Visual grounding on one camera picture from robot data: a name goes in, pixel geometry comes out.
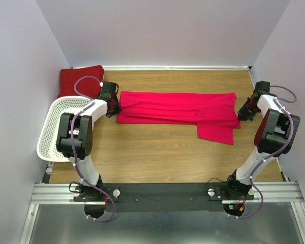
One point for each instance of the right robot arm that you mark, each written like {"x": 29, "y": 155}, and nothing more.
{"x": 273, "y": 138}

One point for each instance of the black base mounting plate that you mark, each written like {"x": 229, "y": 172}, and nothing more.
{"x": 169, "y": 197}

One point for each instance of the aluminium frame rail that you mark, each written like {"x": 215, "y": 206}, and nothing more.
{"x": 165, "y": 213}

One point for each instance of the pink red t shirt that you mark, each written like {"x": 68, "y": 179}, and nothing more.
{"x": 212, "y": 114}

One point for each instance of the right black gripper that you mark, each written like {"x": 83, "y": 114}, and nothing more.
{"x": 247, "y": 112}

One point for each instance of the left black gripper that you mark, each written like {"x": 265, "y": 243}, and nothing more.
{"x": 113, "y": 105}

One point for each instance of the white plastic laundry basket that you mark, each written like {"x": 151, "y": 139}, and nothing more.
{"x": 46, "y": 146}

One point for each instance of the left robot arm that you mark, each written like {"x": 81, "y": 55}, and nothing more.
{"x": 75, "y": 133}

